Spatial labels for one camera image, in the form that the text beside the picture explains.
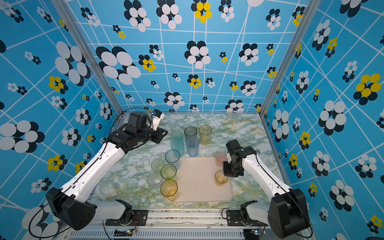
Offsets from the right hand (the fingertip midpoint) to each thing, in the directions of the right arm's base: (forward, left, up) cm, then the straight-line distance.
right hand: (228, 174), depth 81 cm
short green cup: (+9, +43, -7) cm, 44 cm away
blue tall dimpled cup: (+19, +20, +1) cm, 28 cm away
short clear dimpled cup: (-2, +42, -4) cm, 42 cm away
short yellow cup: (-1, +4, -5) cm, 6 cm away
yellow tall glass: (+33, +12, -4) cm, 35 cm away
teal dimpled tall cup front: (+19, +29, -1) cm, 35 cm away
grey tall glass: (+24, +22, +8) cm, 33 cm away
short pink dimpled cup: (+12, +3, -5) cm, 13 cm away
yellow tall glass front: (-7, +33, -5) cm, 34 cm away
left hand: (+14, +33, +21) cm, 41 cm away
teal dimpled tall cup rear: (+26, +32, +1) cm, 41 cm away
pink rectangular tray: (0, +18, -6) cm, 20 cm away
